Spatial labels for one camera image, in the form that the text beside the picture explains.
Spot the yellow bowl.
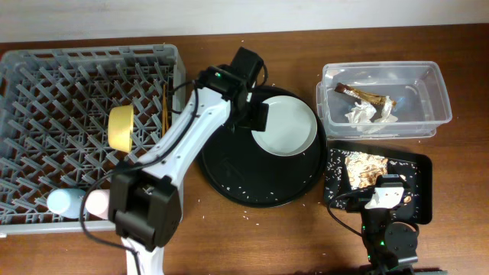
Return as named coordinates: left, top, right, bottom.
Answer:
left=107, top=105, right=134, bottom=154

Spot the blue plastic cup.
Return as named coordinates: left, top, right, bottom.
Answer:
left=47, top=189, right=86, bottom=219

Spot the round black tray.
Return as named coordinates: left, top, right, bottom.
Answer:
left=197, top=86, right=327, bottom=208

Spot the food scraps pile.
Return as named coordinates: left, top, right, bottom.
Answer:
left=343, top=151, right=413, bottom=203

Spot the crumpled white tissue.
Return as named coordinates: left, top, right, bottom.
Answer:
left=345, top=96, right=398, bottom=134

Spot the grey plastic dishwasher rack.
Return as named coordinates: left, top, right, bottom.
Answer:
left=1, top=44, right=186, bottom=236

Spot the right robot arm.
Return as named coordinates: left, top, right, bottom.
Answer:
left=345, top=186, right=419, bottom=275

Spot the grey round plate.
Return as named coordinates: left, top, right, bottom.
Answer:
left=251, top=95, right=318, bottom=157

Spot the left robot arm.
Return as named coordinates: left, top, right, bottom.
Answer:
left=80, top=61, right=268, bottom=274

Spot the brown coffee sachet wrapper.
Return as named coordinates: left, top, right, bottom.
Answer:
left=334, top=82, right=387, bottom=105

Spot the clear plastic waste bin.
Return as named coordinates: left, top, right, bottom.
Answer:
left=316, top=61, right=452, bottom=140

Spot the pink plastic cup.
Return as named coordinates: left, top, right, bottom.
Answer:
left=85, top=189, right=110, bottom=220

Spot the black rectangular tray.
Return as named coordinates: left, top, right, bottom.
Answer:
left=323, top=141, right=432, bottom=225

